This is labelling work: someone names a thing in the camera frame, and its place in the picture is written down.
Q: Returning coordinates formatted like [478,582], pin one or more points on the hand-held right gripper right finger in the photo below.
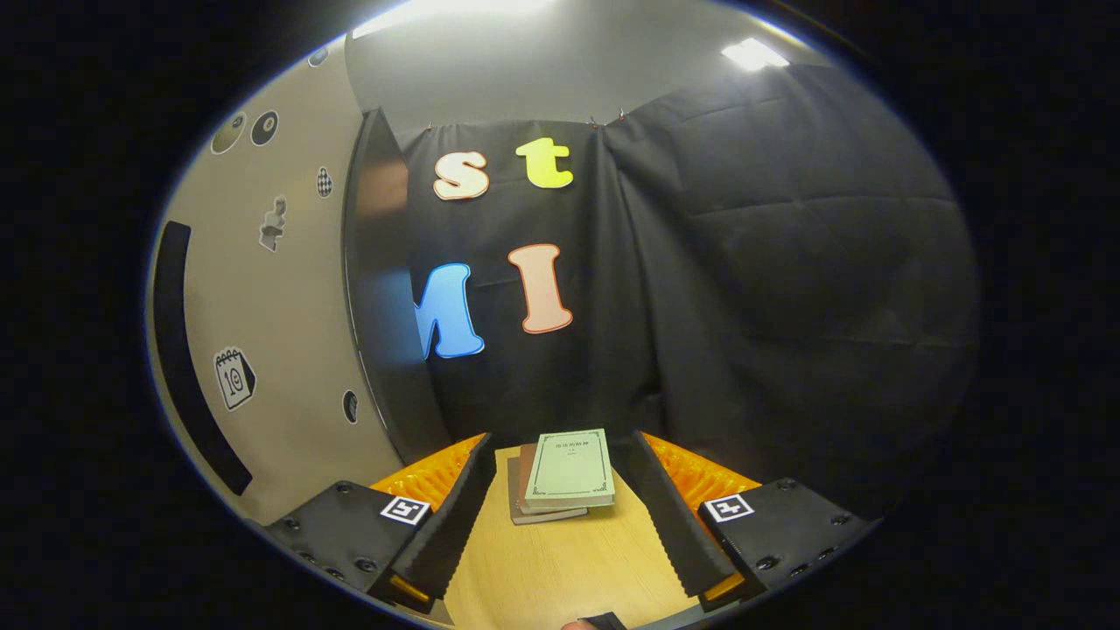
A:
[669,525]

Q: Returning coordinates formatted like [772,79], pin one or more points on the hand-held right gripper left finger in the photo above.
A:
[455,525]

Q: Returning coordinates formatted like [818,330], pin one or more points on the dark grey cabinet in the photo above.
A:
[385,306]

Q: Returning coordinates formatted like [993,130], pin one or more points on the beige cabinet door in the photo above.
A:
[289,306]

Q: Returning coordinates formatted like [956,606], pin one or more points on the black backdrop cloth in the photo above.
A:
[787,306]

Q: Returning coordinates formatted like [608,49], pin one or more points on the narrow ceiling light panel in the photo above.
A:
[752,54]

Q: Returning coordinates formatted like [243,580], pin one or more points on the large ceiling light panel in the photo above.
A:
[455,13]

